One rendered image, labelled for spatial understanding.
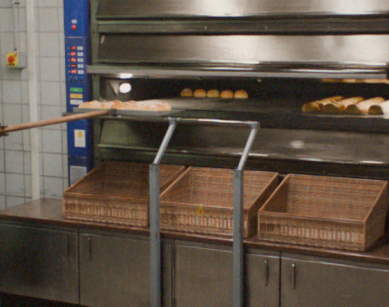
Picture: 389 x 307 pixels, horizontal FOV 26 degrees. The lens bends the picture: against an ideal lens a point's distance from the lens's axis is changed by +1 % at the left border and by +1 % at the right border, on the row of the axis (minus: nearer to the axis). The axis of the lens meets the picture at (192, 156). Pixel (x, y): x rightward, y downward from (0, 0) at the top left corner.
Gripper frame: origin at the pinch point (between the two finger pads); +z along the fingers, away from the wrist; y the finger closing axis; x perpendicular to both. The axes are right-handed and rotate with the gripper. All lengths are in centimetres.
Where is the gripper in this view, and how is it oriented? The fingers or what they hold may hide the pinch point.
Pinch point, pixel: (0, 130)
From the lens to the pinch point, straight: 399.1
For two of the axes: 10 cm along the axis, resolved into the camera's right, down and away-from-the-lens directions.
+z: 9.0, 0.7, -4.3
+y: -0.1, 9.9, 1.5
